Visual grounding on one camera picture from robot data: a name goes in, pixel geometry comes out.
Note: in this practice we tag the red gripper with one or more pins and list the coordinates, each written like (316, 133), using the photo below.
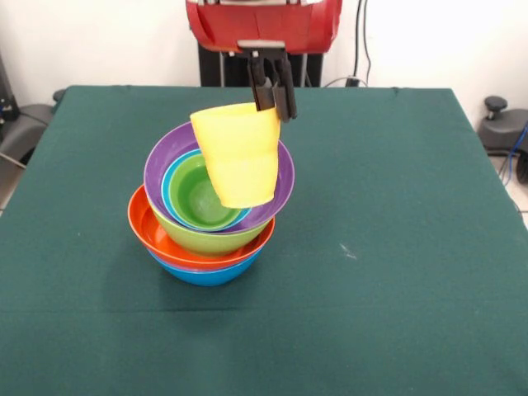
(264, 24)

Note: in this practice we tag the yellow plastic cup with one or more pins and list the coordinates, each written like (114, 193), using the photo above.
(239, 156)

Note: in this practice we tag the green plastic cup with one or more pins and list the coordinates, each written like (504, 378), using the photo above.
(194, 198)

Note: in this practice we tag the purple and green bowl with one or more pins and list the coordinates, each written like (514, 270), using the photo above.
(173, 148)

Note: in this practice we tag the small cyan bowl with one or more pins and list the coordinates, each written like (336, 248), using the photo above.
(166, 181)

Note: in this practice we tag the orange-red bowl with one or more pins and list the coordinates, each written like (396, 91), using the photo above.
(152, 231)

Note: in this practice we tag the large blue bowl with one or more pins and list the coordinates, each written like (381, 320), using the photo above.
(206, 278)

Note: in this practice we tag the dark green tablecloth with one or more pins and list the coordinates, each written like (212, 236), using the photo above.
(330, 309)

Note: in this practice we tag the dark grey equipment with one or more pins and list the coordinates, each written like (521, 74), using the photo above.
(6, 95)

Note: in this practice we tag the grey pedestal foot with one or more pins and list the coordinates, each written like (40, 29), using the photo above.
(24, 123)
(503, 132)

